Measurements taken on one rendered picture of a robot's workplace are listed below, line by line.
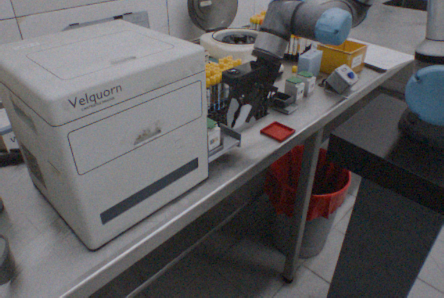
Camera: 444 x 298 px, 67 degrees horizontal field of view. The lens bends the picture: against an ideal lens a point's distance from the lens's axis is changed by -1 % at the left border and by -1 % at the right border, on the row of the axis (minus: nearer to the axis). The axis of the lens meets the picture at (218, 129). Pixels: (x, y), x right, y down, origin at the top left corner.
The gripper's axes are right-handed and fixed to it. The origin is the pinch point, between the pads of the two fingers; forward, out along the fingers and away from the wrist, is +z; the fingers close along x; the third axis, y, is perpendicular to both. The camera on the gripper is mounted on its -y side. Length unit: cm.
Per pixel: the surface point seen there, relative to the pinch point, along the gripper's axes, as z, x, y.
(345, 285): 36, -30, 45
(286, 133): -3.4, -6.2, 15.1
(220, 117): -0.9, 9.4, 6.2
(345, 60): -31, 1, 50
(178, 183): 11.0, -4.6, -17.3
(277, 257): 59, 6, 82
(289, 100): -11.6, 1.1, 23.9
